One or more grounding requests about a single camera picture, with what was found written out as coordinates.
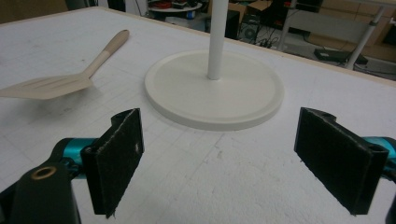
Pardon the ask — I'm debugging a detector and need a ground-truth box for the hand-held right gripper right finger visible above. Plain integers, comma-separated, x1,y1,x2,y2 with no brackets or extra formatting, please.
293,106,396,217

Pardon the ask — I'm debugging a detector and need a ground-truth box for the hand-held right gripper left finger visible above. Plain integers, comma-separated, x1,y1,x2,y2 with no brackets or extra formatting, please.
51,107,145,218

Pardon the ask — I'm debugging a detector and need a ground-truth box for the beige slotted spatula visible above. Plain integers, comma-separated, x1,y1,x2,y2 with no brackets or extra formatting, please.
0,29,131,101

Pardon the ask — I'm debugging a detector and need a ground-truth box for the black flat device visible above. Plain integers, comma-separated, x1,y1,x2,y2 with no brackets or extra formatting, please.
313,48,369,65

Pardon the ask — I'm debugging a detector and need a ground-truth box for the white round-base pole stand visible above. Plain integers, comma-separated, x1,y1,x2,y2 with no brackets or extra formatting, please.
144,0,285,132

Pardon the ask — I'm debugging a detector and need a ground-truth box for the black box with fan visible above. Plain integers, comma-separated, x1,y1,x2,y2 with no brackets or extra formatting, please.
237,13,265,43

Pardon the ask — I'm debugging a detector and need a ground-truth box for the round table with red items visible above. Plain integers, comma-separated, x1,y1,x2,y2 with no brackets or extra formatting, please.
148,0,204,21

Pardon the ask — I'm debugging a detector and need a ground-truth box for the cardboard box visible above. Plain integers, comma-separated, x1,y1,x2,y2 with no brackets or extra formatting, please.
228,0,274,23

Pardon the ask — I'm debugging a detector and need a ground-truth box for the white metal frame stand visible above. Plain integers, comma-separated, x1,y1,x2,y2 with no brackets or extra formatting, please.
277,0,396,71

